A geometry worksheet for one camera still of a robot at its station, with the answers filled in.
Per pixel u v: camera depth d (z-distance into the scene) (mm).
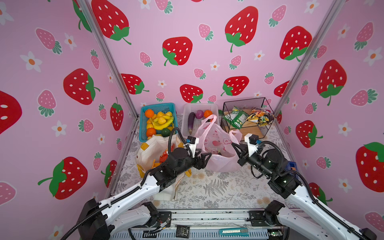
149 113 1108
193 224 731
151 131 1032
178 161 537
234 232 701
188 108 1153
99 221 397
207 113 1145
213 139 907
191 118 1145
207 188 845
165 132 991
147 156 818
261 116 898
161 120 1072
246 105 1185
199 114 1141
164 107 1177
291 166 859
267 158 511
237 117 927
